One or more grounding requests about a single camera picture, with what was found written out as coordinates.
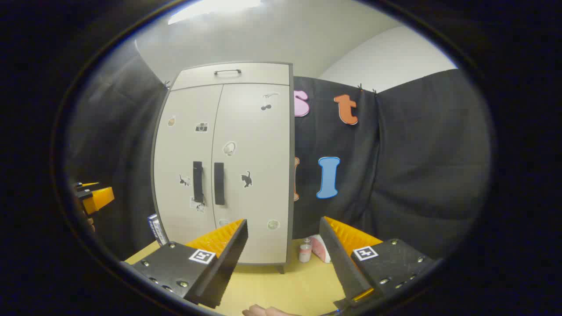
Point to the camera sticker white cabinet door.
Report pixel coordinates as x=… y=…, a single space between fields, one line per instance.
x=180 y=149

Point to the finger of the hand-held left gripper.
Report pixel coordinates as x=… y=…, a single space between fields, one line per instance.
x=101 y=198
x=90 y=184

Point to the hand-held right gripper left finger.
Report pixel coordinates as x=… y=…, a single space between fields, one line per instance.
x=228 y=259

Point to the cherry sticker white cabinet door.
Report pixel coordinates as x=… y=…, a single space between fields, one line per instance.
x=254 y=145

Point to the white double-door shoe cabinet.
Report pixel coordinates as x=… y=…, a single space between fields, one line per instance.
x=291 y=153

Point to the blue white book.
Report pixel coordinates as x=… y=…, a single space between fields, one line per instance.
x=157 y=230

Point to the white cabinet drawer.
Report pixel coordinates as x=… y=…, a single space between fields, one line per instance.
x=263 y=74

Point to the small pink white bottle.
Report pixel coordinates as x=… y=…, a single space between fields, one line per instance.
x=305 y=253

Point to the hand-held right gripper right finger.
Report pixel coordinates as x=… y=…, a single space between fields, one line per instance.
x=340 y=263

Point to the pink white package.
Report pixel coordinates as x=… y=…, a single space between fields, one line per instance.
x=322 y=251

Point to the black backdrop cloth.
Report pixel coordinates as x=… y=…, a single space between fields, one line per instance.
x=417 y=175

